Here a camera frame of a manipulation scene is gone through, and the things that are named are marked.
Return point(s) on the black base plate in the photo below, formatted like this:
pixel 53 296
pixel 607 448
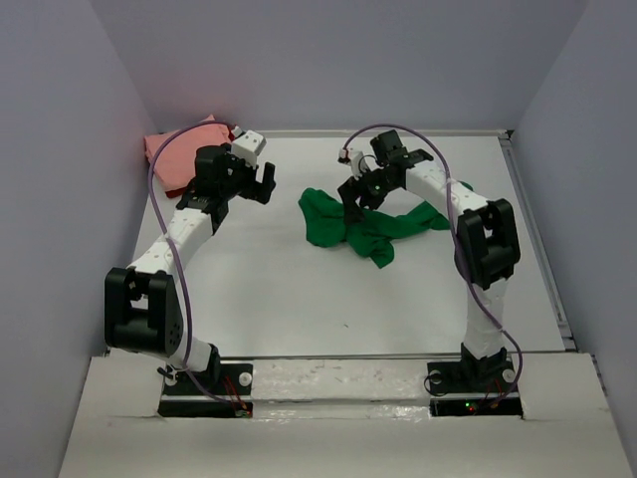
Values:
pixel 228 397
pixel 453 395

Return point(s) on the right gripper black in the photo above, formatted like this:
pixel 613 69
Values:
pixel 349 191

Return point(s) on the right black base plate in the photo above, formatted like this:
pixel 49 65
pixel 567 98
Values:
pixel 453 395

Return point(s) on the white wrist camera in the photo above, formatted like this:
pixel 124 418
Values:
pixel 356 161
pixel 255 141

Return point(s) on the pink folded t shirt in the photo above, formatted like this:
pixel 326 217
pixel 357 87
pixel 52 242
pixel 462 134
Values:
pixel 174 154

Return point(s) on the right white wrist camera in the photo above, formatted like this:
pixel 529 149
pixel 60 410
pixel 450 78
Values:
pixel 356 161

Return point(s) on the green t shirt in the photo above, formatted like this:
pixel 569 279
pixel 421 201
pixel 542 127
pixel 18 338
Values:
pixel 372 238

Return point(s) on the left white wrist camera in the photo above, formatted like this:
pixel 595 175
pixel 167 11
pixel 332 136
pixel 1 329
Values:
pixel 255 141

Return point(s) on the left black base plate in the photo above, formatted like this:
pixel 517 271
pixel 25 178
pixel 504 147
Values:
pixel 228 397

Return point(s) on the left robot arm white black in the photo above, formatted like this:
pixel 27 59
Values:
pixel 145 303

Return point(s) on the dark red folded t shirt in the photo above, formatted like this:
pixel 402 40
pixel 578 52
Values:
pixel 231 132

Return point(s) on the white cardboard front cover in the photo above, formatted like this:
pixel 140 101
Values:
pixel 345 418

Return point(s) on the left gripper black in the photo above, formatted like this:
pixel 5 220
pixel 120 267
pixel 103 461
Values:
pixel 261 192

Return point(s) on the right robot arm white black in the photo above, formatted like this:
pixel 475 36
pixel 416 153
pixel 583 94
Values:
pixel 486 252

